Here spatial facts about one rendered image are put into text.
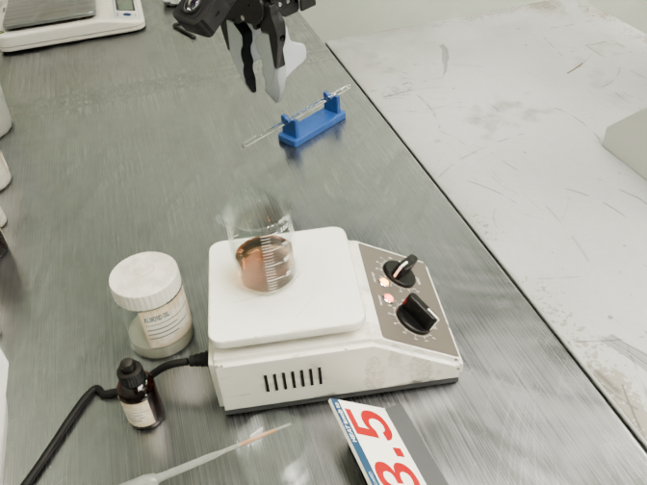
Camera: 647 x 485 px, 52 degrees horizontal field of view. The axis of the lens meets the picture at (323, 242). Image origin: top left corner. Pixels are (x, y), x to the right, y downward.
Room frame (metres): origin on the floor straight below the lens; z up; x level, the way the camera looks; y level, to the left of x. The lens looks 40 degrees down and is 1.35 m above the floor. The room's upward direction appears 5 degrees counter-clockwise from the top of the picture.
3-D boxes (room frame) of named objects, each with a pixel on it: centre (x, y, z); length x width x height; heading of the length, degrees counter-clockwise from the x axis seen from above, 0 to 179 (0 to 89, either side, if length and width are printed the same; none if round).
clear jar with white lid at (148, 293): (0.42, 0.16, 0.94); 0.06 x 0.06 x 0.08
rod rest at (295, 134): (0.78, 0.00, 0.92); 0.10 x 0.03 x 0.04; 134
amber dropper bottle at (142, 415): (0.34, 0.16, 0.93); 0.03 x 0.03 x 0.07
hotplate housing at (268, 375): (0.40, 0.01, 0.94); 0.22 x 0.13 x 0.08; 94
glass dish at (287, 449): (0.29, 0.05, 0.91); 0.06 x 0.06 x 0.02
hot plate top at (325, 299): (0.39, 0.04, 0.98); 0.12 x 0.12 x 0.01; 4
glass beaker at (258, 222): (0.40, 0.05, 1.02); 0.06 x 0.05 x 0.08; 116
